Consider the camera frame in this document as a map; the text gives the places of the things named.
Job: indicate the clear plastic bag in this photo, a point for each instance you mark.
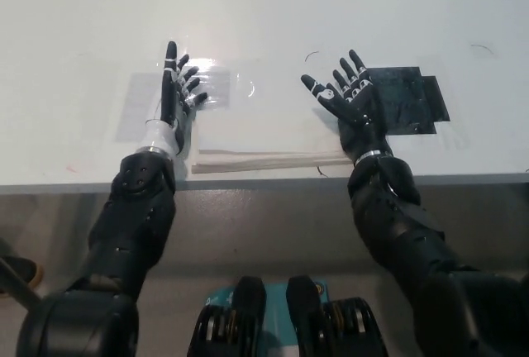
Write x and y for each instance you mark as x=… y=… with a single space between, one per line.
x=136 y=101

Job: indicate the clear plastic film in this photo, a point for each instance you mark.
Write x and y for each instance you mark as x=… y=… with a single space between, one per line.
x=231 y=84

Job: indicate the black table leg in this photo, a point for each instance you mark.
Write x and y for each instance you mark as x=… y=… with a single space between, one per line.
x=18 y=287

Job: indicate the black shoe tan sole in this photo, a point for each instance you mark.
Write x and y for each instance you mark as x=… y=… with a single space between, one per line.
x=25 y=270

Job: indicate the white napkin stack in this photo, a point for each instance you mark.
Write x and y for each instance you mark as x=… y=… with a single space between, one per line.
x=264 y=142

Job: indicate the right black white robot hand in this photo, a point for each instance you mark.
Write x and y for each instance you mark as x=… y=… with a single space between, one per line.
x=355 y=113

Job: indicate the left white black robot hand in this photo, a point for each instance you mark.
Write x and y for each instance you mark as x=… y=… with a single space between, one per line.
x=167 y=96

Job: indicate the robot legs and base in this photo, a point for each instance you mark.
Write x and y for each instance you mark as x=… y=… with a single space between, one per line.
x=248 y=324

